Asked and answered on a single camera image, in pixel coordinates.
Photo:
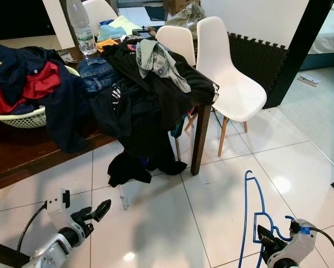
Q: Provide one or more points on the blue plastic hanger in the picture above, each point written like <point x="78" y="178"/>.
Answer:
<point x="243" y="223"/>

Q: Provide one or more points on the grey-green shorts dark waistband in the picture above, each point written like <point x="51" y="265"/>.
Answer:
<point x="158" y="61"/>

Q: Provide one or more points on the clear plastic piece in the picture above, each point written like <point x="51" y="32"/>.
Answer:
<point x="123" y="196"/>

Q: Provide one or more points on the small black garment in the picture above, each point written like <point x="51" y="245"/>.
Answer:
<point x="128" y="170"/>

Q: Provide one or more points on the dark wooden table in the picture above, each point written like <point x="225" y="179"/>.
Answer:
<point x="22" y="162"/>

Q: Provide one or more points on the navy blue jacket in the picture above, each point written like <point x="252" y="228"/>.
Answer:
<point x="72" y="123"/>

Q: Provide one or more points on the black clothes heap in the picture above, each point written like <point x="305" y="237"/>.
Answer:
<point x="150" y="117"/>

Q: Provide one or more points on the white laundry basket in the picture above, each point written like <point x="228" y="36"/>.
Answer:
<point x="22" y="119"/>

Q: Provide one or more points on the blue jeans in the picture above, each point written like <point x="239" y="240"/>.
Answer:
<point x="97" y="75"/>

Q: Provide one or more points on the red garment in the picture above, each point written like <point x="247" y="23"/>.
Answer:
<point x="41" y="84"/>

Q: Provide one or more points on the white plastic chair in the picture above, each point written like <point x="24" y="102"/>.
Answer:
<point x="97" y="11"/>
<point x="175" y="42"/>
<point x="231" y="84"/>

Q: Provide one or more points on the orange packet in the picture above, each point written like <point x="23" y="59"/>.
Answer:
<point x="106" y="44"/>

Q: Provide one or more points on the small white flat object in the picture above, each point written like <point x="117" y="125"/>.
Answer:
<point x="309" y="79"/>

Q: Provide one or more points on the light blue cloth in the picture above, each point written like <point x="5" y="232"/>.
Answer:
<point x="108" y="33"/>

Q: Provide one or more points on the black foam puzzle mat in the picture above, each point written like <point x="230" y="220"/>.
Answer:
<point x="251" y="61"/>

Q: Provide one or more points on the clear plastic water bottle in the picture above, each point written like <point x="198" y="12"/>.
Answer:
<point x="82" y="28"/>

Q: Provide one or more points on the pale yellow cloth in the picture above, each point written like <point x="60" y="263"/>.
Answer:
<point x="125" y="23"/>

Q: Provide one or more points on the olive green bag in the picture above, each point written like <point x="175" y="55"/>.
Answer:
<point x="184" y="19"/>

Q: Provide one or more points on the white bed mattress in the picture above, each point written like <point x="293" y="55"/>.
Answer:
<point x="329" y="39"/>

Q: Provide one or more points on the brown cardboard box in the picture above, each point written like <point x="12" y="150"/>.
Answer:
<point x="175" y="4"/>

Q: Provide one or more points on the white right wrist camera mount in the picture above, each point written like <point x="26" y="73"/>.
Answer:
<point x="298" y="243"/>

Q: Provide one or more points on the black door frame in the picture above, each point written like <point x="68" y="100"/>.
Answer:
<point x="298" y="50"/>

